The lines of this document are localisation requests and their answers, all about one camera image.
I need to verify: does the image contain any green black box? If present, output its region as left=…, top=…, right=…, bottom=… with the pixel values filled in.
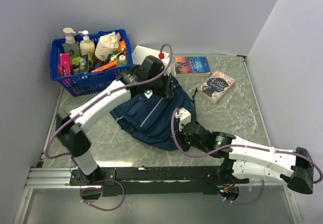
left=72, top=54, right=93, bottom=75

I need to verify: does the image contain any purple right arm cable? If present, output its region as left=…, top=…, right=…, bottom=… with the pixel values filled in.
left=170, top=108, right=323, bottom=206

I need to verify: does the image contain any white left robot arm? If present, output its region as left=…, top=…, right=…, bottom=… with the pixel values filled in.
left=57, top=55, right=174, bottom=185

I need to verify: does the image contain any green bottle white cap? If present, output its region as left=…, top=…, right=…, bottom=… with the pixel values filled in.
left=117, top=55, right=128, bottom=67

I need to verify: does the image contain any navy blue student backpack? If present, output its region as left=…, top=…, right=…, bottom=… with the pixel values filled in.
left=110, top=77, right=196, bottom=151

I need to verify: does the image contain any Little Women floral book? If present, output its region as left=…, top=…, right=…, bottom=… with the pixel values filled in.
left=197, top=71, right=235, bottom=102

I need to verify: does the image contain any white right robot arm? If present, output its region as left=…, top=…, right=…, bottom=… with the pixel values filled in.
left=178, top=122, right=314, bottom=195

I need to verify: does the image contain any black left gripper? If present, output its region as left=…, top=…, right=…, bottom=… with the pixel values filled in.
left=147, top=71, right=175, bottom=98

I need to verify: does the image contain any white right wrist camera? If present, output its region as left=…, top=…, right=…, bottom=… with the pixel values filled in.
left=175, top=108, right=191, bottom=131

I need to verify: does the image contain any beige paper bag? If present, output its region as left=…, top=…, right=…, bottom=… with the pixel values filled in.
left=94, top=31, right=121, bottom=61

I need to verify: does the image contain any cream pump bottle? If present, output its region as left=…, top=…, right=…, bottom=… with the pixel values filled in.
left=79, top=30, right=95, bottom=57

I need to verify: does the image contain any pink box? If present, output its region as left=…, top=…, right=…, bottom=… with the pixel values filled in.
left=58, top=53, right=72, bottom=77

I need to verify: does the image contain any white paperback book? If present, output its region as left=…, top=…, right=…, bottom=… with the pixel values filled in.
left=132, top=45, right=160, bottom=65

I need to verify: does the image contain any grey-green pump bottle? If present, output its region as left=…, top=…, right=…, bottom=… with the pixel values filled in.
left=63, top=27, right=81, bottom=60

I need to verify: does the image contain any Jane Eyre blue book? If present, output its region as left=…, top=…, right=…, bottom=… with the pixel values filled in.
left=174, top=57, right=210, bottom=78

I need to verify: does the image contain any blue plastic basket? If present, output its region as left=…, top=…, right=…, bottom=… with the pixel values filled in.
left=49, top=29, right=133, bottom=97

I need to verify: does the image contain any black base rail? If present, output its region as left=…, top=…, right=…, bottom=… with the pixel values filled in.
left=69, top=164, right=250, bottom=200

